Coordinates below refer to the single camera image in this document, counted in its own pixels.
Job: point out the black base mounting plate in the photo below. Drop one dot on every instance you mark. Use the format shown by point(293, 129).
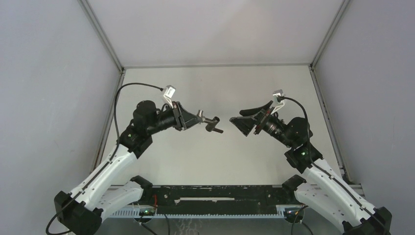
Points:
point(241, 200)

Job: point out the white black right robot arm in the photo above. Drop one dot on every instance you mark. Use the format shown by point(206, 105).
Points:
point(317, 185)

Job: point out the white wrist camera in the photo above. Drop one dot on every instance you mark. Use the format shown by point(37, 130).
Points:
point(278, 100)
point(168, 93)

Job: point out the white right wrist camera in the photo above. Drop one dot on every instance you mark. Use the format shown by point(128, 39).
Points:
point(278, 100)

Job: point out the silver tee pipe fitting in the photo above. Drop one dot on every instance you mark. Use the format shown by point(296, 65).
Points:
point(200, 117)

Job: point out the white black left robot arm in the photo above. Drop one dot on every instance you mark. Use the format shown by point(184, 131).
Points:
point(85, 207)

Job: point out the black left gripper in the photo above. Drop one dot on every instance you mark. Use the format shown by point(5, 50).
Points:
point(184, 119)

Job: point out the aluminium frame rail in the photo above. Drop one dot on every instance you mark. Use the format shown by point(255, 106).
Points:
point(107, 121)

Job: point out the dark metal faucet handle valve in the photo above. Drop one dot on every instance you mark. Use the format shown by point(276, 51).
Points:
point(211, 125)

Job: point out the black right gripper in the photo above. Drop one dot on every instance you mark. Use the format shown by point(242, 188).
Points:
point(245, 124)

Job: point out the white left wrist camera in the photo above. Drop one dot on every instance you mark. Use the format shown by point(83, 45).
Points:
point(168, 93)

